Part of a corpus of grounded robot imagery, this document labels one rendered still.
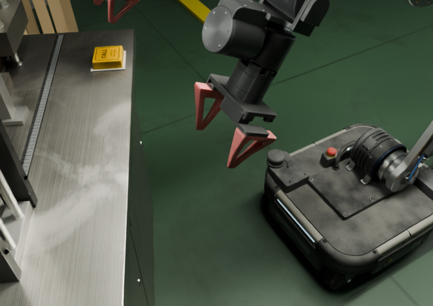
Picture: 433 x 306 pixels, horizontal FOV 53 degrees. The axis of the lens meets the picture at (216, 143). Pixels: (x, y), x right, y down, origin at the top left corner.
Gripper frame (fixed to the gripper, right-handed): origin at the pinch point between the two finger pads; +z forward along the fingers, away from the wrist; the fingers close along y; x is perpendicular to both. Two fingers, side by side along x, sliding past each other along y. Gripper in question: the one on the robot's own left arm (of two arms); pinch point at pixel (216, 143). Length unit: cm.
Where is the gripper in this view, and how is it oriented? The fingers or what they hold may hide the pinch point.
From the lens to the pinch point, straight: 67.6
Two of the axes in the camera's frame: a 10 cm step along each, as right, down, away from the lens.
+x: 7.5, 0.4, 6.6
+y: 5.0, 6.0, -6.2
